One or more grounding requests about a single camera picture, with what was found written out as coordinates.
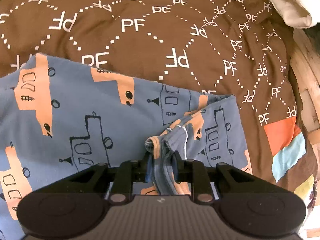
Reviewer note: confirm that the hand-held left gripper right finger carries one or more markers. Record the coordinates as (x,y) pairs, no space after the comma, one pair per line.
(175,166)

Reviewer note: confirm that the wooden bed frame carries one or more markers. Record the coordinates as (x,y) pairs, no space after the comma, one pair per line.
(310,100)

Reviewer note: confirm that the colourful patchwork bedsheet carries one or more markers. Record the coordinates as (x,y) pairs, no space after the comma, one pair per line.
(282,136)

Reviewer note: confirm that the brown patterned blanket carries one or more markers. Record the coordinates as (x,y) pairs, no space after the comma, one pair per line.
(150,42)

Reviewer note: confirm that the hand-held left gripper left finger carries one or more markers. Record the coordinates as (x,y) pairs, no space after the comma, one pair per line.
(149,166)

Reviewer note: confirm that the white hanging garment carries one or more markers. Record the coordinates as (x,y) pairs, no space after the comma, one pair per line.
(287,5)

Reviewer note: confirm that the blue car print pants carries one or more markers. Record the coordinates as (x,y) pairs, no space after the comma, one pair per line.
(87,110)

